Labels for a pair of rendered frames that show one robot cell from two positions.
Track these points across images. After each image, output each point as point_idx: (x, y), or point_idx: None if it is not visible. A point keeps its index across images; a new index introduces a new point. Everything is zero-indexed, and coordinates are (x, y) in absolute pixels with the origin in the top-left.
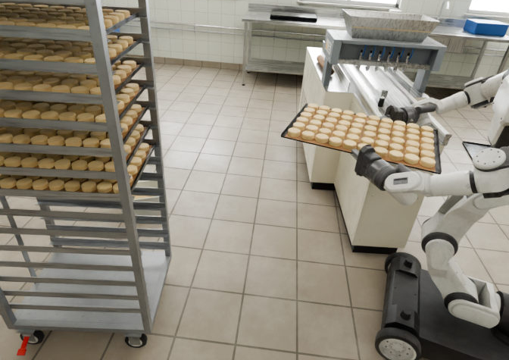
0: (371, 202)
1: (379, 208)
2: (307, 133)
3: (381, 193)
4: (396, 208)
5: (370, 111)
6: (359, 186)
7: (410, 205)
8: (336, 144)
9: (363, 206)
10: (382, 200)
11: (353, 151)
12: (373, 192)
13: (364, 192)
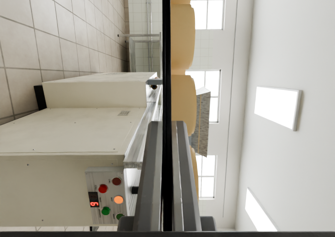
0: (14, 166)
1: (9, 178)
2: None
3: (35, 175)
4: (17, 200)
5: (144, 127)
6: (43, 139)
7: (29, 214)
8: (183, 36)
9: (3, 156)
10: (24, 180)
11: (186, 135)
12: (34, 163)
13: (30, 151)
